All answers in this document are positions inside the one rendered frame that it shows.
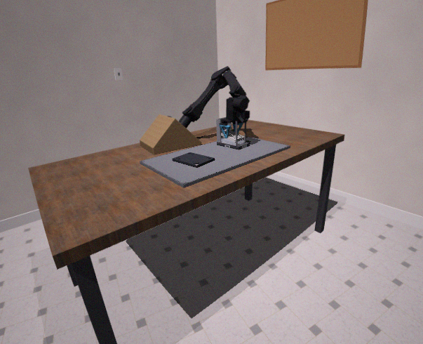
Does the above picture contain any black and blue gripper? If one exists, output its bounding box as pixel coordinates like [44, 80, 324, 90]
[219, 109, 243, 138]

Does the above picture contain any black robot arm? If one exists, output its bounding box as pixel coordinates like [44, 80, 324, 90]
[179, 66, 250, 128]

